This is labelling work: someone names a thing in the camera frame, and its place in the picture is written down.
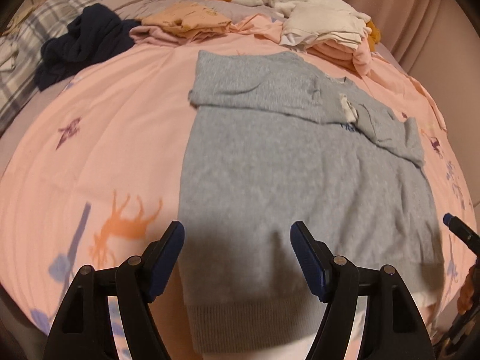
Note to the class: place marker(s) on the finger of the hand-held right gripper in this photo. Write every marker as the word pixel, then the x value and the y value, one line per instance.
pixel 461 232

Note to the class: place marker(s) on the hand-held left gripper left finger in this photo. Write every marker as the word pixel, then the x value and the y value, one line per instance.
pixel 168 258

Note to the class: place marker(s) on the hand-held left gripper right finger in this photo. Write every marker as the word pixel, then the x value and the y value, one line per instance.
pixel 307 258

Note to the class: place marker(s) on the grey knit sweater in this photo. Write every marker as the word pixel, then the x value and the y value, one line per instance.
pixel 262 176

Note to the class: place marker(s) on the white folded clothes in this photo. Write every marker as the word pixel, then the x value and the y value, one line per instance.
pixel 318 26

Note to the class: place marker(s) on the pink deer print duvet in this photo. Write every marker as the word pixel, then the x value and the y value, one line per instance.
pixel 123 127

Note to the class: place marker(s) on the pale pink crumpled garment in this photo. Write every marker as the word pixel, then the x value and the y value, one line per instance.
pixel 150 33

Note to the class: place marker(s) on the navy crumpled garment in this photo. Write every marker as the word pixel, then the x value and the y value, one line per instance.
pixel 75 45

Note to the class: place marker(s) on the peach folded garment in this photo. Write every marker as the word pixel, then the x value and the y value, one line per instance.
pixel 187 17

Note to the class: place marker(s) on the plaid pillow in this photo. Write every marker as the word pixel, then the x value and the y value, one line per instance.
pixel 37 18

